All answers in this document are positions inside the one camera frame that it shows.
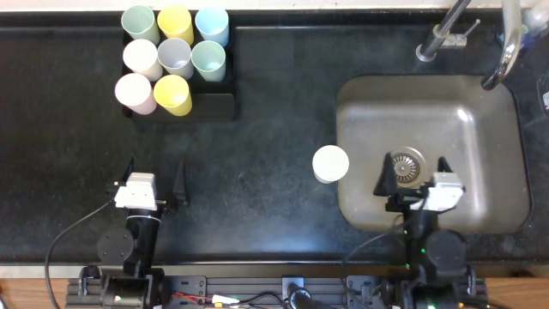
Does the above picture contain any mounting rail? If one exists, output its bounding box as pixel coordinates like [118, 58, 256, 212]
[66, 274, 490, 309]

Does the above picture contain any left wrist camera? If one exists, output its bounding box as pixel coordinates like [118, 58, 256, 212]
[113, 172, 160, 211]

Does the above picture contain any steel tap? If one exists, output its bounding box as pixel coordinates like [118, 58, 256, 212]
[414, 0, 525, 92]

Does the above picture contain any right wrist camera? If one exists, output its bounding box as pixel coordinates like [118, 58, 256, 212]
[410, 172, 466, 213]

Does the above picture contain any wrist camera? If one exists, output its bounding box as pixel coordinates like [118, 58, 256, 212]
[113, 172, 160, 211]
[410, 172, 466, 213]

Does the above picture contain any yellow cup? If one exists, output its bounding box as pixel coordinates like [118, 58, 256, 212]
[156, 5, 195, 46]
[153, 74, 194, 118]

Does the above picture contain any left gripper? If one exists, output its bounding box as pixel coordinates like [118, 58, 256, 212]
[121, 156, 190, 218]

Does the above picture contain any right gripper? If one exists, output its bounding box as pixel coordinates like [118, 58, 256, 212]
[373, 152, 453, 213]

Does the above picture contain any black cable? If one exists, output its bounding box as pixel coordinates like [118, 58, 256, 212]
[44, 199, 116, 309]
[341, 200, 430, 309]

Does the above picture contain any pink cup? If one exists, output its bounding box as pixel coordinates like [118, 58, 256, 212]
[113, 72, 158, 116]

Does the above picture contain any steel sink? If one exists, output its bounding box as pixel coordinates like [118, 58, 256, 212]
[335, 75, 533, 235]

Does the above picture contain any blue cup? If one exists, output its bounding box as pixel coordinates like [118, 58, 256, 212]
[194, 5, 230, 47]

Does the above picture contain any green cup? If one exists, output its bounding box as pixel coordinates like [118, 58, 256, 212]
[190, 39, 227, 82]
[120, 4, 160, 45]

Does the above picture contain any white cup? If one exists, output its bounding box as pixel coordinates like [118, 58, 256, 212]
[122, 38, 164, 82]
[311, 144, 350, 185]

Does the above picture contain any black tray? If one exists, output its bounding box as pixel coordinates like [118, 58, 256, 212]
[120, 25, 237, 122]

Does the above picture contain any grey cup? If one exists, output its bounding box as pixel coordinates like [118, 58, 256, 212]
[156, 37, 195, 81]

